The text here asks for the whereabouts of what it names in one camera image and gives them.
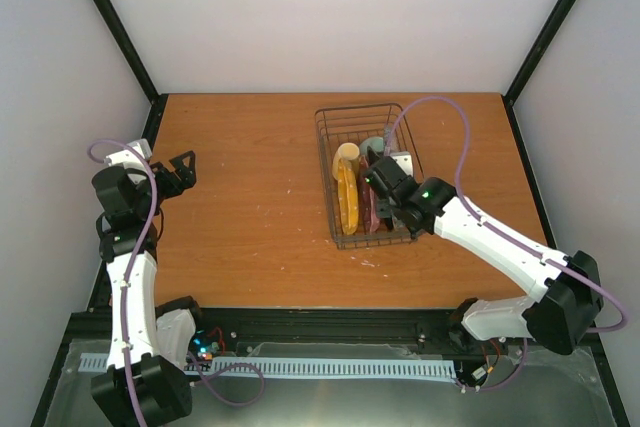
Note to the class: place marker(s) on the light blue cable duct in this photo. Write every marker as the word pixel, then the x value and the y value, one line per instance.
pixel 318 368

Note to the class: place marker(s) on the black corner post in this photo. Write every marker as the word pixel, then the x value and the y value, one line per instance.
pixel 543 41
pixel 122 39

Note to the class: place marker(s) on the yellow ceramic mug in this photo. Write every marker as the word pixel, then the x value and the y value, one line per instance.
pixel 350 153

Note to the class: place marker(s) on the grey speckled large plate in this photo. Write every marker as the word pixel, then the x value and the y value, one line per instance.
pixel 403 187

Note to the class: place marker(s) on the black right corner post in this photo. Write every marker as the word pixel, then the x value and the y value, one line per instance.
pixel 543 41

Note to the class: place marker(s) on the mint green ceramic bowl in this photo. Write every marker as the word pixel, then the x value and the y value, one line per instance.
pixel 374 143

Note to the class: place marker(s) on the black left corner post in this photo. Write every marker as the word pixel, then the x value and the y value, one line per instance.
pixel 122 39

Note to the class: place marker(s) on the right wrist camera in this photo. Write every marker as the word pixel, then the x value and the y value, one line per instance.
pixel 404 160

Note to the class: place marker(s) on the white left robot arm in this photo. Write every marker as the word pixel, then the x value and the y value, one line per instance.
pixel 144 383

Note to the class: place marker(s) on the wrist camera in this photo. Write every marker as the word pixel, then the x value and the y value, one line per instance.
pixel 136 153
pixel 404 160

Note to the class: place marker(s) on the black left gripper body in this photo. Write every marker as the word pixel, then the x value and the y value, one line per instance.
pixel 172 187

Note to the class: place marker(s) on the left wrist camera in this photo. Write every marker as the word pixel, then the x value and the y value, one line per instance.
pixel 136 153

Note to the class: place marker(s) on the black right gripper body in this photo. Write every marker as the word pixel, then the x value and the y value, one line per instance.
pixel 380 207

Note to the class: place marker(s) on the yellow dotted scalloped plate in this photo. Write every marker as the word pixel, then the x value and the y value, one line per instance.
pixel 347 197

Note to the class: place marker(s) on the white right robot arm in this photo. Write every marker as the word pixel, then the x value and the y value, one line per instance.
pixel 560 300

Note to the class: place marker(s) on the pink dotted scalloped plate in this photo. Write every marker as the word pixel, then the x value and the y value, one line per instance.
pixel 367 200

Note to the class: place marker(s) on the black aluminium frame rail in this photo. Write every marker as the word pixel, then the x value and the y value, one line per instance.
pixel 421 331

